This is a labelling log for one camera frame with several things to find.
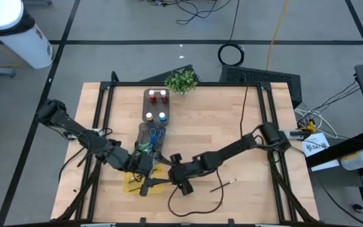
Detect white container with yellow label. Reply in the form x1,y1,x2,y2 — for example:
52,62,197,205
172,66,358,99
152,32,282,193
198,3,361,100
340,149,363,171

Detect green plant in white pot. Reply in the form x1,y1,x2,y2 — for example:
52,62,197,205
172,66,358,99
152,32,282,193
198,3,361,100
163,68,199,95

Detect tangled black floor cables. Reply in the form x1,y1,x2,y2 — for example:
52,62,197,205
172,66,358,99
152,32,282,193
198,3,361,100
137,0,233,26

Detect long black hanging cable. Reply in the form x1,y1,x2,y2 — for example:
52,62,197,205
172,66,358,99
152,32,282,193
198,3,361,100
228,0,241,45

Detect white trash can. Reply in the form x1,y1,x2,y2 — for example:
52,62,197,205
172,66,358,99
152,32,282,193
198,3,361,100
0,0,54,70

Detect yellow translucent plastic bin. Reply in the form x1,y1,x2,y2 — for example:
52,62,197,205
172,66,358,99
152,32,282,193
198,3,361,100
123,163,165,195

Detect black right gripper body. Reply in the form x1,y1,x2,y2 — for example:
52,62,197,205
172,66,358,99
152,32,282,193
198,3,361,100
168,153,201,196

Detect white cable bundle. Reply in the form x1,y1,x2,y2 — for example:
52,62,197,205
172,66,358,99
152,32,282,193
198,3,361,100
294,107,339,139

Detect blue-handled scissors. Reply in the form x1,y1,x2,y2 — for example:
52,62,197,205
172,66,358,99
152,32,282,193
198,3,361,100
148,127,166,152

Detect black cable bundle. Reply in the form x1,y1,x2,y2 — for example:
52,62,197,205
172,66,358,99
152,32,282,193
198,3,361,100
296,80,360,124

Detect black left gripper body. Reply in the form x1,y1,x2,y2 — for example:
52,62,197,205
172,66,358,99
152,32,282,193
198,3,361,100
127,151,154,197

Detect long yellow cable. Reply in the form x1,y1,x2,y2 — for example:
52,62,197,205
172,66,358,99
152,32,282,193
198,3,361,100
265,0,291,72

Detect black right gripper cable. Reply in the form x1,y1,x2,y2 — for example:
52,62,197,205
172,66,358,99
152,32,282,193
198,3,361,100
168,75,249,218

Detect black perforated panel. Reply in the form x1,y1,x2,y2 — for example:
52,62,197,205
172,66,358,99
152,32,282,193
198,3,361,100
219,64,303,108

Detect coiled black cable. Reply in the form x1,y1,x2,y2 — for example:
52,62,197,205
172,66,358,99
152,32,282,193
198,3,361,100
217,43,245,67

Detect green-handled scissors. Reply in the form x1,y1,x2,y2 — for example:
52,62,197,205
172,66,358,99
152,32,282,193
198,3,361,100
137,141,153,153

